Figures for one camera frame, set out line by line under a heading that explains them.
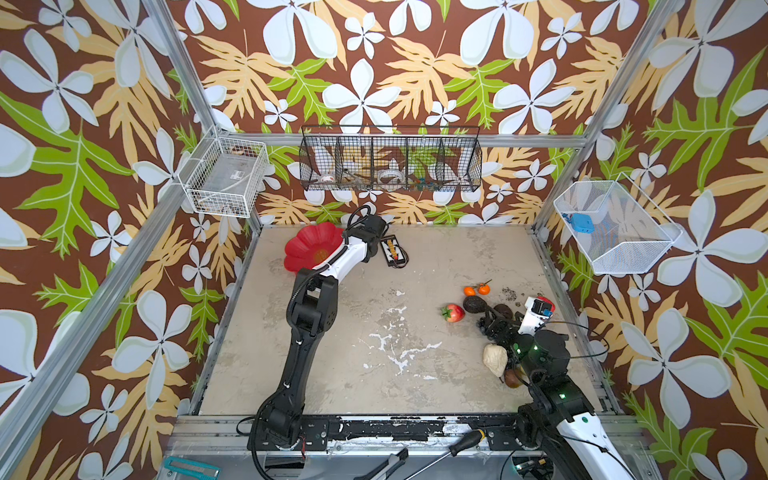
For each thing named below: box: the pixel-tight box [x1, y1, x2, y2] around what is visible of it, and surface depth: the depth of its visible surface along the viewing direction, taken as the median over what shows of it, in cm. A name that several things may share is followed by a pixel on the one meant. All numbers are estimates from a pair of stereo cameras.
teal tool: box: [164, 456, 222, 480], surface depth 71 cm
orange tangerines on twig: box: [463, 279, 492, 297], surface depth 101 cm
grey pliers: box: [354, 448, 409, 480], surface depth 71 cm
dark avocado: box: [463, 296, 488, 313], surface depth 95 cm
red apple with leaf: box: [441, 304, 465, 323], surface depth 94 cm
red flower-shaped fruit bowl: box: [284, 222, 345, 273], surface depth 113 cm
